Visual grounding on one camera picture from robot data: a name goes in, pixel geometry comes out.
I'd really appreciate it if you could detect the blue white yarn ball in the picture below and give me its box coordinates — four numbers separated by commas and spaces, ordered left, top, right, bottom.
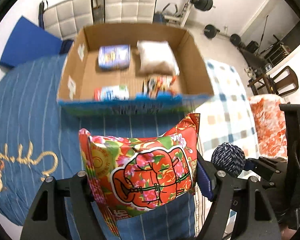
211, 142, 245, 177

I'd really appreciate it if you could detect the red floral snack bag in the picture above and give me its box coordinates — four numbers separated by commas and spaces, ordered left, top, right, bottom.
78, 113, 200, 236

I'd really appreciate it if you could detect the red white tissue pack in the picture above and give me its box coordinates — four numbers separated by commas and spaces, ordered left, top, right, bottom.
94, 85, 129, 101

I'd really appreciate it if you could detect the orange panda chip bag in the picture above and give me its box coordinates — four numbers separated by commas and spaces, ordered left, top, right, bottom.
142, 75, 177, 98

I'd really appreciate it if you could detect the white soft pillow pack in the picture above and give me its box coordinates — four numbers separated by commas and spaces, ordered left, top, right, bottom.
137, 41, 180, 76

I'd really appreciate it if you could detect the blue cartoon tissue pack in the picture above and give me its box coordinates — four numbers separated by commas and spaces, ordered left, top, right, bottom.
98, 44, 130, 71

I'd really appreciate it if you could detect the orange white floral cloth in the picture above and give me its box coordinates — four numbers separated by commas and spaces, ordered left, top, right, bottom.
249, 94, 287, 159

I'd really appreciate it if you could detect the plaid checkered blanket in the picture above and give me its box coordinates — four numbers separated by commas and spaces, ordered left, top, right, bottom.
193, 58, 261, 235

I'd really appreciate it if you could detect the blue striped bed cover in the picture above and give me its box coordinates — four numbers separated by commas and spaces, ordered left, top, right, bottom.
0, 55, 184, 231

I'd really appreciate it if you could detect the dark wooden chair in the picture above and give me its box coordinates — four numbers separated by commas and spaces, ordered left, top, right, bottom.
248, 66, 299, 97

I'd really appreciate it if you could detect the floor barbell with plates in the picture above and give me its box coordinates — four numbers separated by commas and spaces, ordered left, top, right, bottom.
203, 24, 242, 47

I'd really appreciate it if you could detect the large open cardboard box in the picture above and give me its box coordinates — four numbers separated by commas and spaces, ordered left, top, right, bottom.
57, 23, 214, 116

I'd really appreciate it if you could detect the blue foam mat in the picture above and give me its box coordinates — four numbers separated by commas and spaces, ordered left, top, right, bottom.
0, 16, 62, 68

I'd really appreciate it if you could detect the blue weight bench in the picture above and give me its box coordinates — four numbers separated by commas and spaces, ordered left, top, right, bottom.
153, 13, 166, 24

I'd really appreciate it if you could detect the left white quilted chair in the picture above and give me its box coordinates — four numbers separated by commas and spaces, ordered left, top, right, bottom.
38, 0, 94, 40

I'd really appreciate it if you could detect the white quilted chair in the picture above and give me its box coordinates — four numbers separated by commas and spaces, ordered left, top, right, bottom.
38, 0, 94, 40
104, 0, 157, 23

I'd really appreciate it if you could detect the right white quilted chair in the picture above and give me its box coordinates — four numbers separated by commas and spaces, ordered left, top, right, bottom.
104, 0, 157, 23

